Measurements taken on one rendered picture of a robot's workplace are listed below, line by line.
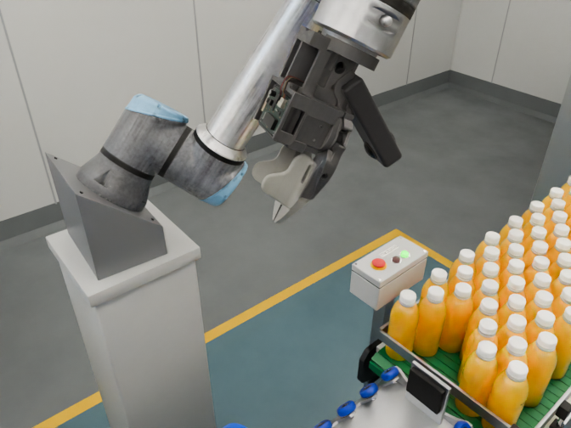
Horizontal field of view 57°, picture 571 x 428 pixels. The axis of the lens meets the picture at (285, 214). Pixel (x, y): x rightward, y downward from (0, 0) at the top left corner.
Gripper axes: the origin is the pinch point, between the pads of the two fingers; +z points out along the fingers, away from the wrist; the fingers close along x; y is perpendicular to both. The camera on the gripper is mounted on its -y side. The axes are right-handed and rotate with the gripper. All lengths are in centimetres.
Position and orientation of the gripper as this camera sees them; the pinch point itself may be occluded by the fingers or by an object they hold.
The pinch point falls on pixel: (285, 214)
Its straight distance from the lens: 61.6
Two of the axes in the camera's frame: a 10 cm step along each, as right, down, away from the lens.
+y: -8.4, -2.4, -4.8
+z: -4.2, 8.5, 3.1
